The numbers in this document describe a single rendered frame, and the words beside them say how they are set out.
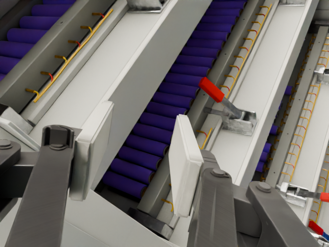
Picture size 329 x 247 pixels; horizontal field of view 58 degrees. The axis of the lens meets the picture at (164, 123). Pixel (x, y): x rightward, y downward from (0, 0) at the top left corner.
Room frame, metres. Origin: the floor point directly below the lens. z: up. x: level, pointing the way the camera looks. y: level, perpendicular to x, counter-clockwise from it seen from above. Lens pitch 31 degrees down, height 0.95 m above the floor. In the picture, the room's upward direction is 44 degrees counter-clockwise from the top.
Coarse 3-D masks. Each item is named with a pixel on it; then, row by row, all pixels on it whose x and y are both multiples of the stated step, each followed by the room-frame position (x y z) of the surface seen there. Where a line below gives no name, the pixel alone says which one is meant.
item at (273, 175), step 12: (324, 36) 0.50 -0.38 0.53; (312, 48) 0.49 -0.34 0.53; (312, 60) 0.47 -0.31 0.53; (312, 72) 0.44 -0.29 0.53; (300, 84) 0.44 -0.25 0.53; (300, 96) 0.42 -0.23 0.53; (300, 108) 0.40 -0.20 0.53; (312, 108) 0.39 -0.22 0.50; (288, 120) 0.39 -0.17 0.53; (288, 132) 0.37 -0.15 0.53; (288, 144) 0.36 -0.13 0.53; (276, 156) 0.35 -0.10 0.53; (276, 168) 0.34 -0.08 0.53; (276, 180) 0.32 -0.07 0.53
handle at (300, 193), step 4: (296, 192) 0.29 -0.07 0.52; (300, 192) 0.29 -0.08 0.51; (304, 192) 0.28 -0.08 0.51; (308, 192) 0.28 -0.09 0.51; (312, 192) 0.27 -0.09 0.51; (300, 196) 0.28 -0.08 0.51; (304, 196) 0.28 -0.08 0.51; (308, 196) 0.27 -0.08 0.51; (312, 196) 0.27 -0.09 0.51; (316, 196) 0.26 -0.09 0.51; (320, 196) 0.26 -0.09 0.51; (324, 196) 0.25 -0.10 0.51; (328, 196) 0.25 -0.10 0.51; (324, 200) 0.25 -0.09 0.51; (328, 200) 0.24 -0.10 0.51
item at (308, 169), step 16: (320, 16) 0.54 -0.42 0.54; (304, 48) 0.53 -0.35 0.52; (304, 64) 0.49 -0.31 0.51; (288, 96) 0.45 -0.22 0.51; (320, 96) 0.41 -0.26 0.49; (288, 112) 0.42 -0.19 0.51; (320, 112) 0.39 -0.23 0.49; (304, 128) 0.38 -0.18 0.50; (320, 128) 0.36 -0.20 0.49; (272, 144) 0.39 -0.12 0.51; (304, 144) 0.36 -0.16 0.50; (320, 144) 0.34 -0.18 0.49; (304, 160) 0.33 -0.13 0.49; (320, 160) 0.32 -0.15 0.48; (256, 176) 0.36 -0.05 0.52; (288, 176) 0.33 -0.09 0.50; (304, 176) 0.31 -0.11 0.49; (304, 208) 0.28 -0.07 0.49; (304, 224) 0.26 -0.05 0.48
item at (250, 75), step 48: (240, 0) 0.49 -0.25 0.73; (288, 0) 0.43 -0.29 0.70; (192, 48) 0.45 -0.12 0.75; (240, 48) 0.40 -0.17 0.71; (288, 48) 0.36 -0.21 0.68; (192, 96) 0.37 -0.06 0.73; (240, 96) 0.34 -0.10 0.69; (144, 144) 0.34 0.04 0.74; (240, 144) 0.28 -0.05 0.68; (96, 192) 0.34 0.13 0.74; (144, 192) 0.29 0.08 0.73
